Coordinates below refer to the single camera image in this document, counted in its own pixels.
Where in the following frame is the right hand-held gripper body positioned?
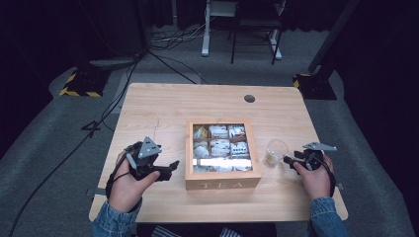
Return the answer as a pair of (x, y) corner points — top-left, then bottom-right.
(293, 141), (338, 172)

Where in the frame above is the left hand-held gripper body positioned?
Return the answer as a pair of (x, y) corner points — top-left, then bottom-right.
(125, 135), (170, 182)

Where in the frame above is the clear glass cup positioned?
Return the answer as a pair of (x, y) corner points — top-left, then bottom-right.
(262, 138), (290, 169)

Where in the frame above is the yellow tea bag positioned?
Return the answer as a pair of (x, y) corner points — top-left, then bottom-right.
(266, 153), (282, 167)

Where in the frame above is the wooden tea box glass lid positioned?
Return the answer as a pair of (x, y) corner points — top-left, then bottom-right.
(184, 118), (263, 192)

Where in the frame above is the person's right hand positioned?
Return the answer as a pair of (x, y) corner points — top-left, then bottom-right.
(292, 153), (336, 201)

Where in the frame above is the person's left hand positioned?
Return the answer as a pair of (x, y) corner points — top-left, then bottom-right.
(108, 150), (161, 213)

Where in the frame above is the group of tea bags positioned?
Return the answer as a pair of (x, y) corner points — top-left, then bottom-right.
(192, 124), (253, 173)

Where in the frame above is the person's striped clothing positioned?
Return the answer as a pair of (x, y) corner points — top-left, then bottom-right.
(150, 224), (244, 237)

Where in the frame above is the yellow-black striped stand base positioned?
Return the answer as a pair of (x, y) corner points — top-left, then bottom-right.
(58, 67), (112, 99)
(292, 71), (338, 101)

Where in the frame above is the black slanted stand pole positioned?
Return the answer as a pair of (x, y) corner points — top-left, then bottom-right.
(307, 0), (362, 75)

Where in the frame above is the black metal chair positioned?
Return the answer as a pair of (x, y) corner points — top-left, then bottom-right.
(229, 0), (287, 66)

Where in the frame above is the black right gripper wrist strap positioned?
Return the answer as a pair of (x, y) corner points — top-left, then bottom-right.
(314, 157), (337, 198)

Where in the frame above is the black gripper wrist strap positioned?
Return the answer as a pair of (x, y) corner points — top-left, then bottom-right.
(314, 157), (337, 198)
(104, 151), (133, 199)

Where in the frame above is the black left gripper wrist strap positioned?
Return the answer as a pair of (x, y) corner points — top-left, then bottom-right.
(104, 151), (133, 199)

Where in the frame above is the long black floor cable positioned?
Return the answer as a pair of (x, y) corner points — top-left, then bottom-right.
(7, 48), (156, 237)

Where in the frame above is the bundle of floor cables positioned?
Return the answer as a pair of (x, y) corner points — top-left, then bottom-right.
(149, 19), (211, 53)

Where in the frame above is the white desk frame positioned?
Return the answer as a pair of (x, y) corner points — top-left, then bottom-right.
(201, 0), (284, 61)

